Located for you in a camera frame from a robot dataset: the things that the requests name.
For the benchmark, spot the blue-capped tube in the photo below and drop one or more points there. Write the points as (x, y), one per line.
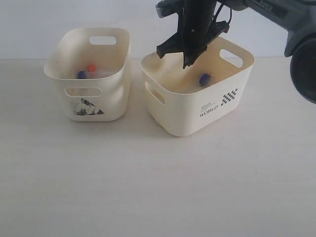
(205, 80)
(85, 74)

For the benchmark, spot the orange-capped tube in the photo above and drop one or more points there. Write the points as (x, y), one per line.
(101, 73)

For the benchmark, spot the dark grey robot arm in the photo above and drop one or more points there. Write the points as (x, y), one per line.
(298, 18)

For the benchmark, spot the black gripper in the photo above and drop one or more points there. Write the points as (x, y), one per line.
(199, 27)

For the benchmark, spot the cream bin with mountain picture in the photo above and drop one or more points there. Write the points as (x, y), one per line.
(102, 99)

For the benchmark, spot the cream bin with WORLD label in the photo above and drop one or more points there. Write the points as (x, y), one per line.
(174, 97)

